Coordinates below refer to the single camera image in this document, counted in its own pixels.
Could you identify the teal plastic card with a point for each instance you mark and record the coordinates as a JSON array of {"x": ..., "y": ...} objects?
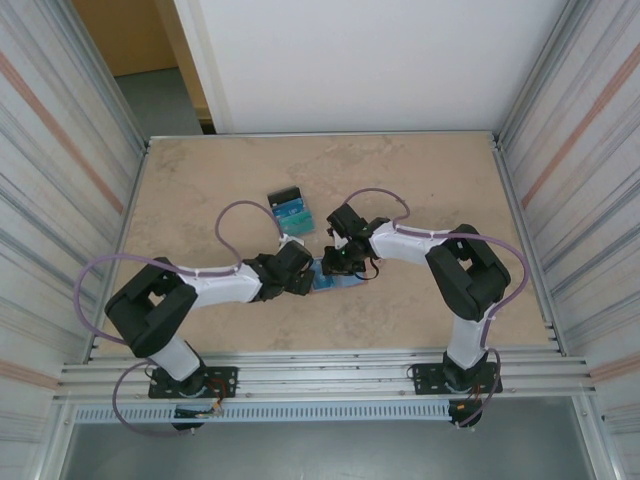
[
  {"x": 324, "y": 280},
  {"x": 300, "y": 228},
  {"x": 300, "y": 217}
]

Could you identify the black plastic card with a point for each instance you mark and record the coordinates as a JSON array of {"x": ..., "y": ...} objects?
[{"x": 285, "y": 195}]

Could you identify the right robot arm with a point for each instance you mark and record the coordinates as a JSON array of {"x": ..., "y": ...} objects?
[{"x": 400, "y": 245}]

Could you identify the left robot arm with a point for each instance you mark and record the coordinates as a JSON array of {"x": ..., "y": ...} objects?
[{"x": 220, "y": 287}]

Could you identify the blue VIP card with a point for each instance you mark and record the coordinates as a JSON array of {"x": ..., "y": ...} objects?
[{"x": 292, "y": 206}]

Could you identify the teal and black box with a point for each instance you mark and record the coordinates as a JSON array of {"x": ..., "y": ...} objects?
[{"x": 300, "y": 232}]

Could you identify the aluminium rail frame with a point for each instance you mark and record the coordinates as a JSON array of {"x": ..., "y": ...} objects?
[{"x": 325, "y": 372}]

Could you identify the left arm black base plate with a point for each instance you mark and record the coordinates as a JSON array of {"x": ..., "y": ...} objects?
[{"x": 220, "y": 382}]

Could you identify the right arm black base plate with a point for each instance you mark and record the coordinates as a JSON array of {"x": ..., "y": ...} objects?
[{"x": 425, "y": 380}]

